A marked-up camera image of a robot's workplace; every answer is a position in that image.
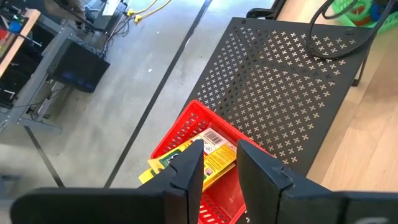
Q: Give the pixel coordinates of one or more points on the yellow green crayon box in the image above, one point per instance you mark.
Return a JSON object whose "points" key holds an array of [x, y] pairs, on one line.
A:
{"points": [[158, 163], [219, 155]]}

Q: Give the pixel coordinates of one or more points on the green plastic basket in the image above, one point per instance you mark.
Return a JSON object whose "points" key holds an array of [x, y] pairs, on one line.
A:
{"points": [[388, 25]]}

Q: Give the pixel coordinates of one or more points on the blue coil wristband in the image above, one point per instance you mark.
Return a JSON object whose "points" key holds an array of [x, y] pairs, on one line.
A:
{"points": [[376, 12]]}

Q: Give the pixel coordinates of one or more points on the orange coil wristband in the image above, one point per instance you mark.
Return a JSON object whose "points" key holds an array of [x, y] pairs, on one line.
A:
{"points": [[360, 17]]}

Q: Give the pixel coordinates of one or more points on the wooden desk top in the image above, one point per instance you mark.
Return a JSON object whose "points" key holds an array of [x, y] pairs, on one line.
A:
{"points": [[18, 40]]}

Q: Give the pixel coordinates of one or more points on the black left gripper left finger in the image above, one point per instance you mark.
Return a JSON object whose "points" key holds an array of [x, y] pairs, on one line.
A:
{"points": [[186, 174]]}

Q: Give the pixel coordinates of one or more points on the grey metal desk frame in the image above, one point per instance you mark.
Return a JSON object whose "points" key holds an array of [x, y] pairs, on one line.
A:
{"points": [[34, 84]]}

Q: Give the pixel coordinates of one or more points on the red plastic basket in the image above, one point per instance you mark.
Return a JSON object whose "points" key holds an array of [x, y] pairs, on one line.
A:
{"points": [[224, 193]]}

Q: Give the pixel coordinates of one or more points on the black computer case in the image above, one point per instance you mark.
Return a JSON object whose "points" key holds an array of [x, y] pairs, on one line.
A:
{"points": [[79, 67]]}

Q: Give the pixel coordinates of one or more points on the black perforated metal desk riser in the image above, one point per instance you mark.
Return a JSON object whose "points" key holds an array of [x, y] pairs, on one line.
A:
{"points": [[273, 93]]}

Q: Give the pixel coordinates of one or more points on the black clamp knob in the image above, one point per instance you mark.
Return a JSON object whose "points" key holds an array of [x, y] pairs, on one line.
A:
{"points": [[261, 13]]}

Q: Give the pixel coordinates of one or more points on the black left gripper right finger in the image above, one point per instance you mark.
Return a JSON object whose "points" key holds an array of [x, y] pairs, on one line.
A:
{"points": [[264, 189]]}

